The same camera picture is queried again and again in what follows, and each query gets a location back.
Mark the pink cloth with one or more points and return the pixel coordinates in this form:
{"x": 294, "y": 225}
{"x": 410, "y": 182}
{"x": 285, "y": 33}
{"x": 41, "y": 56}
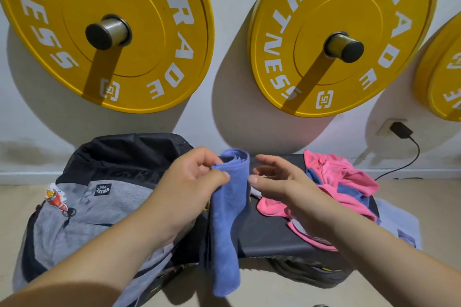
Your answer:
{"x": 331, "y": 170}

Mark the pale grey cloth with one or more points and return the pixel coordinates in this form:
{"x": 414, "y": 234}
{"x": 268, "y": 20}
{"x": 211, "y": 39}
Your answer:
{"x": 399, "y": 222}

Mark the person's left hand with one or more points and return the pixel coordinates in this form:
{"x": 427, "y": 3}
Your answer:
{"x": 180, "y": 195}

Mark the person's right forearm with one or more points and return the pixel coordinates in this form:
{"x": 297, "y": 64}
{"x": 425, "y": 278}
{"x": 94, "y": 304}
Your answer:
{"x": 389, "y": 267}

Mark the black charger plug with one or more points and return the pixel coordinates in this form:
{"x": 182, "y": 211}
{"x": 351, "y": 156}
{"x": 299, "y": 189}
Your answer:
{"x": 401, "y": 130}

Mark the yellow weight plate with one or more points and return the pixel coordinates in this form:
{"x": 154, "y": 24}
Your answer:
{"x": 441, "y": 80}
{"x": 151, "y": 11}
{"x": 360, "y": 1}

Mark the person's right thumb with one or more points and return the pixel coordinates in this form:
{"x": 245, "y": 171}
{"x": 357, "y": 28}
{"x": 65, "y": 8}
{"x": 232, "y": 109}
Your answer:
{"x": 264, "y": 182}

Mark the black padded bench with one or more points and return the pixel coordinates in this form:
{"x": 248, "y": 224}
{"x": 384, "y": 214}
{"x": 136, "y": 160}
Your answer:
{"x": 266, "y": 234}

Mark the metal wall peg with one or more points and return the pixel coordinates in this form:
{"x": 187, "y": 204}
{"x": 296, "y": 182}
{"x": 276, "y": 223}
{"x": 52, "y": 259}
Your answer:
{"x": 108, "y": 32}
{"x": 344, "y": 47}

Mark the person's left thumb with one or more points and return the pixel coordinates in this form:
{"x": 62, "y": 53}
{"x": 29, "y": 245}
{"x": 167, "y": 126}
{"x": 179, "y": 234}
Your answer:
{"x": 214, "y": 181}

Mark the grey and black backpack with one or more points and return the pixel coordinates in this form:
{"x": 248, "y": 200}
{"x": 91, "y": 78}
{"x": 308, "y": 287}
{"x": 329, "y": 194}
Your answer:
{"x": 108, "y": 181}

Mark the person's left forearm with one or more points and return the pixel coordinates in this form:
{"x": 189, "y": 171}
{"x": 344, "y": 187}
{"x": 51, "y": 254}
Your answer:
{"x": 90, "y": 263}

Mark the person's right hand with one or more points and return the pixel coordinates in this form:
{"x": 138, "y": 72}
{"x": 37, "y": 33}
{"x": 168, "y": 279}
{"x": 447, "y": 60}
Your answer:
{"x": 299, "y": 195}

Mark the blue cloth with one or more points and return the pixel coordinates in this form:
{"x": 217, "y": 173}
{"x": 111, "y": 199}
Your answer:
{"x": 354, "y": 194}

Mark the blue towel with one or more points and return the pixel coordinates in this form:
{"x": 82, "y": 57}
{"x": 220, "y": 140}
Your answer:
{"x": 225, "y": 231}

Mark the white wall outlet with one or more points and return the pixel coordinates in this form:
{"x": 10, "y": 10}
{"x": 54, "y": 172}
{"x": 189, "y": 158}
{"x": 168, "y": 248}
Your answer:
{"x": 382, "y": 127}

